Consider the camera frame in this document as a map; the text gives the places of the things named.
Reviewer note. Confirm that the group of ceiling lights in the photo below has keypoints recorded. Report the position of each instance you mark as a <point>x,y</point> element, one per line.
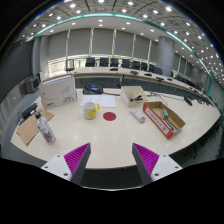
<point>72,5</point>

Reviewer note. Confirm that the row of black office chairs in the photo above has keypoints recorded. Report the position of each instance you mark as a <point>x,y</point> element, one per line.
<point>114,62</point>

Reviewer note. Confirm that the brown paper envelope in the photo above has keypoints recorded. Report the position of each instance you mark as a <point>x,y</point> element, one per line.
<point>30,128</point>

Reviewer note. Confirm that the red-sided open cardboard box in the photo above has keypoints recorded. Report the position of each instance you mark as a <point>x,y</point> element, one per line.
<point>158,121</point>

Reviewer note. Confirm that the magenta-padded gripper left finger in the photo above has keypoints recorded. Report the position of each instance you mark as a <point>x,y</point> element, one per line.
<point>60,165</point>

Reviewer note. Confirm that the white printed paper sheet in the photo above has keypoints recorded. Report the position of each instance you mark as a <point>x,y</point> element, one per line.
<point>98,101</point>

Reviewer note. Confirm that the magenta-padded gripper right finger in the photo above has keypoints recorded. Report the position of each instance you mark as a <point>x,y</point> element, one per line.
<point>160,165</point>

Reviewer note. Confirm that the clear white-labelled drink bottle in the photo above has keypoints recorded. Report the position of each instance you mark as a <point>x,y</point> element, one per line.
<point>46,131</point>

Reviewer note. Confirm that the black power strip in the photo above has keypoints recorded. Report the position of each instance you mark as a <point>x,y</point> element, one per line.
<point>29,111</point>

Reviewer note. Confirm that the white remote control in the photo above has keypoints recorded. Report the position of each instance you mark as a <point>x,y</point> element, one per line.
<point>137,115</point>

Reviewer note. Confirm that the grey stapler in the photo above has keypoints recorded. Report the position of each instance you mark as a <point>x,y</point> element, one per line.
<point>165,114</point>

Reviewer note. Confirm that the grey box monitor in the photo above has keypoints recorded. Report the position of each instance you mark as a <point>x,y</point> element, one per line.
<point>31,84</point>

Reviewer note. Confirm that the white copy paper carton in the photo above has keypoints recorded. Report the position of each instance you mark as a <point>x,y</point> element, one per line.
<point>57,91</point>

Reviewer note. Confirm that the white open cardboard box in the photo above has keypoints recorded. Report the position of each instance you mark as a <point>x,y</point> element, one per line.
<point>128,98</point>

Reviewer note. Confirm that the long curved conference desk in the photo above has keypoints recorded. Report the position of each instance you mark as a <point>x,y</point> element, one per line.
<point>100,71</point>

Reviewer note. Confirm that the flat round red coaster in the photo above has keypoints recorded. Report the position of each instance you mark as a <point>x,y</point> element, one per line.
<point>109,116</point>

